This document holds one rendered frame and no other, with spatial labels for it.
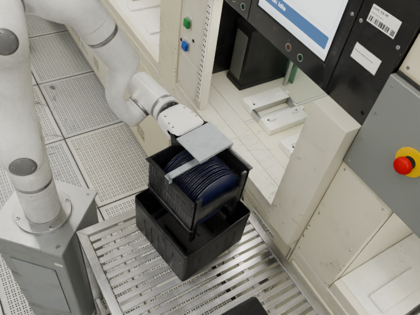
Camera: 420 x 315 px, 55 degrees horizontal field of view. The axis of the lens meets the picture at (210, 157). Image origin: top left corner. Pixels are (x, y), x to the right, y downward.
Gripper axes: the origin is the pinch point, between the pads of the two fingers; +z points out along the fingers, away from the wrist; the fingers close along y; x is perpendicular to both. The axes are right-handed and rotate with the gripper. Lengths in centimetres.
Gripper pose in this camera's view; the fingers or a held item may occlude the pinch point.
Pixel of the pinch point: (203, 145)
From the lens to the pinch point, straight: 111.2
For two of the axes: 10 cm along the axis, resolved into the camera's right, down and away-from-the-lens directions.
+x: 1.3, -6.6, -7.4
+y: -7.5, 4.3, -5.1
